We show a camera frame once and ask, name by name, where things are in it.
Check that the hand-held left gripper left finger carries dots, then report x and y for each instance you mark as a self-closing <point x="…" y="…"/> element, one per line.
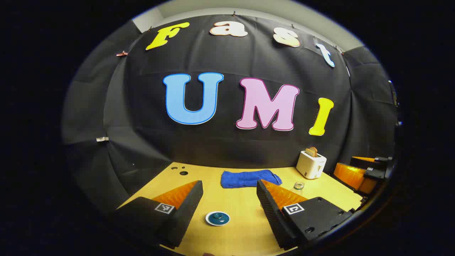
<point x="185" y="209"/>

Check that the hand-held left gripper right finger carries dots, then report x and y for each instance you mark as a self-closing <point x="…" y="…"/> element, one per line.
<point x="272" y="209"/>

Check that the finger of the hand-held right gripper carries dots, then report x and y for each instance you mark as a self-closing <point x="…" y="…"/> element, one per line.
<point x="355" y="176"/>
<point x="369" y="160"/>

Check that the teal teacup lid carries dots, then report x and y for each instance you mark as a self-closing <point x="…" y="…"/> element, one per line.
<point x="217" y="217"/>

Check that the teal teacup with white inside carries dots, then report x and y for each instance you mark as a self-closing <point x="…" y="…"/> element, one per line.
<point x="217" y="225"/>

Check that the clear plastic water bottle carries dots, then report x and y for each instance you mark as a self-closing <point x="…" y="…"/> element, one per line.
<point x="299" y="185"/>

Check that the blue towel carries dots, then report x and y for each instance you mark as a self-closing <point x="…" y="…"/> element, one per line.
<point x="249" y="178"/>

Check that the white toaster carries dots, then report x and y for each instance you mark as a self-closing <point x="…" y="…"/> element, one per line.
<point x="311" y="167"/>

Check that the toasted bread slice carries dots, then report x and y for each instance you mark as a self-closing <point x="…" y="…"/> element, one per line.
<point x="311" y="152"/>

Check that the black backdrop cloth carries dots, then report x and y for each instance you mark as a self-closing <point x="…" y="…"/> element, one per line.
<point x="227" y="149"/>

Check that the silver clip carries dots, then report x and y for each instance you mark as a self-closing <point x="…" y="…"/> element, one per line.
<point x="102" y="139"/>

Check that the red clip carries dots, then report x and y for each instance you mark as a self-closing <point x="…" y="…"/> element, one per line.
<point x="122" y="54"/>

